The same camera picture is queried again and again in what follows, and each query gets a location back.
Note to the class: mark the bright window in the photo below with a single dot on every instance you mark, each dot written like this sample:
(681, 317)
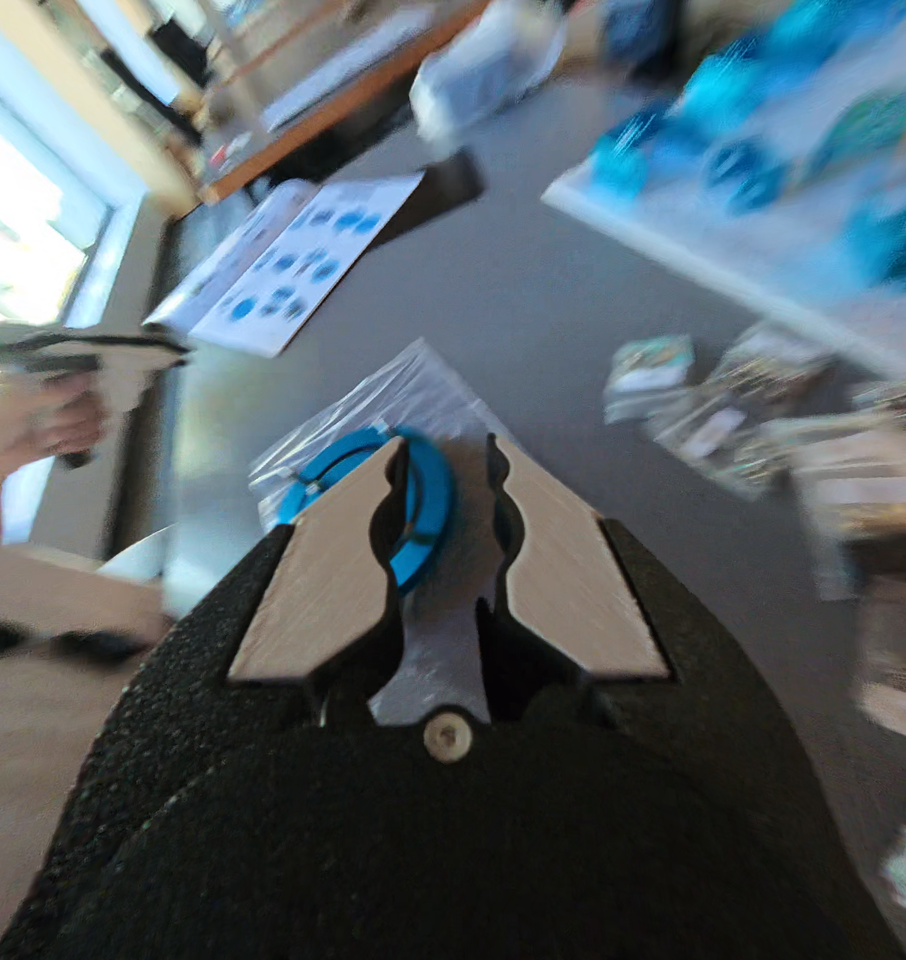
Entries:
(18, 225)

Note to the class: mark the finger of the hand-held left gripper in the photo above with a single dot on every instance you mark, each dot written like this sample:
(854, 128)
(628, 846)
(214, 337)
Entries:
(134, 371)

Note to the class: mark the wood-edged grey desk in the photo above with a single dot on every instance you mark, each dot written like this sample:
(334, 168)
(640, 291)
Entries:
(333, 112)

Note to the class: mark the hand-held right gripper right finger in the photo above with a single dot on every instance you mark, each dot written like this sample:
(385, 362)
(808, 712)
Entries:
(580, 600)

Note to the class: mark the person's left hand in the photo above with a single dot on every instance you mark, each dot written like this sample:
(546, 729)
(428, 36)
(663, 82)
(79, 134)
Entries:
(40, 420)

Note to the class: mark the blue round metal base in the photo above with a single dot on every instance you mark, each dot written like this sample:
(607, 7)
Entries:
(430, 487)

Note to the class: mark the black flat plate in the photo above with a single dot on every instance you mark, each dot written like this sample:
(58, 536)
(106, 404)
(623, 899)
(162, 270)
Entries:
(445, 187)

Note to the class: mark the pile of small screw bags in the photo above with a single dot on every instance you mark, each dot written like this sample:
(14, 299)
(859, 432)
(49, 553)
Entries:
(723, 420)

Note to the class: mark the large clear plastic bag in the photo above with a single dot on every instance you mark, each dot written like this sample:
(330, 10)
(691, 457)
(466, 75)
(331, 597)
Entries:
(415, 382)

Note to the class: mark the printed instruction leaflet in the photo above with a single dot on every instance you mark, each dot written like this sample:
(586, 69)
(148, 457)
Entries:
(288, 255)

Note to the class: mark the white plastic bag with box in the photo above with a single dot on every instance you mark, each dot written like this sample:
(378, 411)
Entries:
(483, 67)

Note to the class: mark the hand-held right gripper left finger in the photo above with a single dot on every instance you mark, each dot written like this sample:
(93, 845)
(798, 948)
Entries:
(310, 600)

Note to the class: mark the flat white foam sheet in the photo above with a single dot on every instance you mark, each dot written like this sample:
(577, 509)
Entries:
(723, 225)

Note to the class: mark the white printed paper strip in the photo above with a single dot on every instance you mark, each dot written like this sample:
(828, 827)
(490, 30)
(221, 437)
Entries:
(348, 67)

